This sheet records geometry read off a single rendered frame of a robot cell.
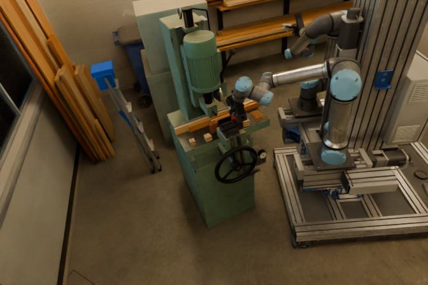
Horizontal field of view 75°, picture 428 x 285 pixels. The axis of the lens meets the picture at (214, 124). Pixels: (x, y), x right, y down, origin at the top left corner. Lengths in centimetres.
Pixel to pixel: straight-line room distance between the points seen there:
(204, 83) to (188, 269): 138
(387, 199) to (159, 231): 178
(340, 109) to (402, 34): 50
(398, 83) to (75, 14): 341
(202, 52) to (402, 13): 95
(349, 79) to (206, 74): 73
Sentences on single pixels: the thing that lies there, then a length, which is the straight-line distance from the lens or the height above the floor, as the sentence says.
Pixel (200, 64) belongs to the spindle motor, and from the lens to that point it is 154.
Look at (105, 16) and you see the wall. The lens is 393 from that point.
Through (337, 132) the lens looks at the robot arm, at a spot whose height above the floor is 115.
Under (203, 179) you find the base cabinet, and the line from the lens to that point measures 194.
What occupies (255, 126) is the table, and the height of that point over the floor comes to 89.
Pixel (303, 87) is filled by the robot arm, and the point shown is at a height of 100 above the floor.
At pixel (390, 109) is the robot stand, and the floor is 101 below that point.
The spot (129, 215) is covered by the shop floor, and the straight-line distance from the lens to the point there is 267.
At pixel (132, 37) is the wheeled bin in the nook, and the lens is 338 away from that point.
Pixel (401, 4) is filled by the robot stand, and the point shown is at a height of 161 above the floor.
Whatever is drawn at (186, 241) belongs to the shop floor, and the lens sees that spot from 240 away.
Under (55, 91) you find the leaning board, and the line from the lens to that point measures 281.
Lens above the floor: 208
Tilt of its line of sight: 39 degrees down
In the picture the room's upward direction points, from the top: 8 degrees counter-clockwise
